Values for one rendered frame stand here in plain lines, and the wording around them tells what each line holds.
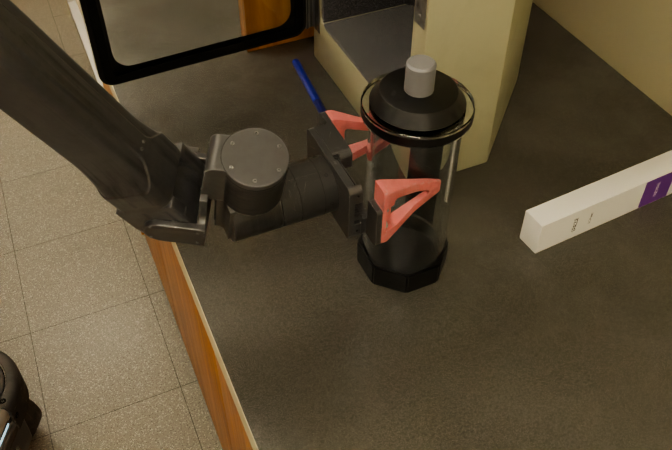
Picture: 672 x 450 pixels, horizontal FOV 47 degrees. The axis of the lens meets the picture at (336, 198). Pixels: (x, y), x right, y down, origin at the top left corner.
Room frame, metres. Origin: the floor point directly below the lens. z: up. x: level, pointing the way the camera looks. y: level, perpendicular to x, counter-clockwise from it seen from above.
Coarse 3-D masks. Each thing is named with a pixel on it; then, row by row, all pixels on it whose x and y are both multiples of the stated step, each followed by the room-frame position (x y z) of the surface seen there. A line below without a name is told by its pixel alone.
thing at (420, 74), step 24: (408, 72) 0.58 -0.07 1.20; (432, 72) 0.58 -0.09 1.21; (384, 96) 0.58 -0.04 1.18; (408, 96) 0.58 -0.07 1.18; (432, 96) 0.58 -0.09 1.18; (456, 96) 0.58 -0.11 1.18; (384, 120) 0.56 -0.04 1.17; (408, 120) 0.55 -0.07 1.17; (432, 120) 0.55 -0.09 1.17; (456, 120) 0.56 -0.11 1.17
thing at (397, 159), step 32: (384, 128) 0.55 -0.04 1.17; (448, 128) 0.55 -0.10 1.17; (384, 160) 0.56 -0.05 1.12; (416, 160) 0.54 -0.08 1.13; (448, 160) 0.56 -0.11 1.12; (416, 192) 0.54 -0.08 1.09; (448, 192) 0.56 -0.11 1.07; (416, 224) 0.54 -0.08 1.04; (384, 256) 0.55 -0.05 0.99; (416, 256) 0.55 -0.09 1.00
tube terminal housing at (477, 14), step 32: (320, 0) 0.98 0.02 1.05; (448, 0) 0.72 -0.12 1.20; (480, 0) 0.74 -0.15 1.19; (512, 0) 0.76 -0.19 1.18; (320, 32) 0.98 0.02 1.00; (416, 32) 0.73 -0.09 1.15; (448, 32) 0.73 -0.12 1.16; (480, 32) 0.74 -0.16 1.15; (512, 32) 0.78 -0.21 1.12; (352, 64) 0.88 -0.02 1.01; (448, 64) 0.73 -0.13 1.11; (480, 64) 0.74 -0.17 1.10; (512, 64) 0.84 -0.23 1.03; (352, 96) 0.88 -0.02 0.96; (480, 96) 0.75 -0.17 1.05; (480, 128) 0.75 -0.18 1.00; (480, 160) 0.75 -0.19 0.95
